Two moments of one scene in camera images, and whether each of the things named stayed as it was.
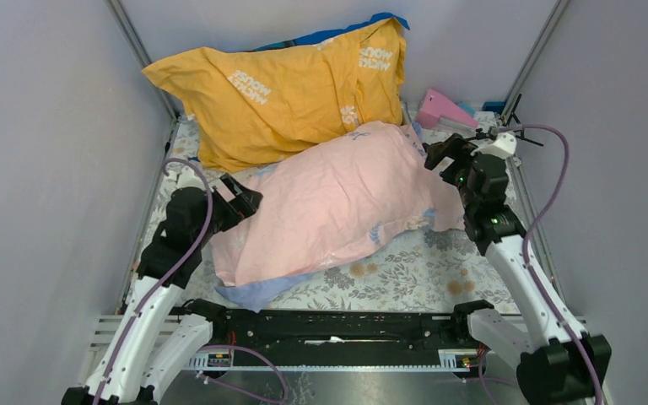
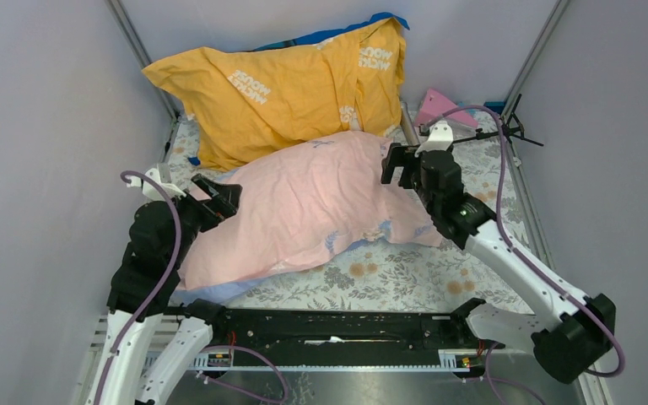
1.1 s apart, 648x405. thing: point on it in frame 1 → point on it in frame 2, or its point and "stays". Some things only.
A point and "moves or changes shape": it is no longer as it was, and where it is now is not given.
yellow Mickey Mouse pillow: (248, 103) stays
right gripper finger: (454, 146) → (405, 156)
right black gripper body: (461, 180) → (424, 194)
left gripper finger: (252, 197) → (229, 193)
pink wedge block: (434, 107) stays
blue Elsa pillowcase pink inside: (327, 204) moves or changes shape
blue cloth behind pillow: (304, 40) stays
